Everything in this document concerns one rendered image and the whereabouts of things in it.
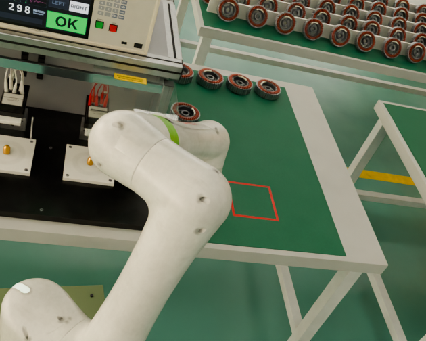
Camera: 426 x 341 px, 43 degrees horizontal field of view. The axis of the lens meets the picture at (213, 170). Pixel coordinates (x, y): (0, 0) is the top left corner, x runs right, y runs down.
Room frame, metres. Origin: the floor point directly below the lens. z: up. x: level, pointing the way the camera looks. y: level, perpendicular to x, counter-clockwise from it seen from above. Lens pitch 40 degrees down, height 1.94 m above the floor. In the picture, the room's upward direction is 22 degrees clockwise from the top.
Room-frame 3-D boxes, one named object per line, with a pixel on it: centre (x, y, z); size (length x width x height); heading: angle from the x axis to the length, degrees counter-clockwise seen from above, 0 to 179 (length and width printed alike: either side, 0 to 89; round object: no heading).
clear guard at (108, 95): (1.25, 0.28, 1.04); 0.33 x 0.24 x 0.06; 21
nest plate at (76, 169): (1.21, 0.36, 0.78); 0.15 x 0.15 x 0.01; 21
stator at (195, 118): (1.66, 0.17, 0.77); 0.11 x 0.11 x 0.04
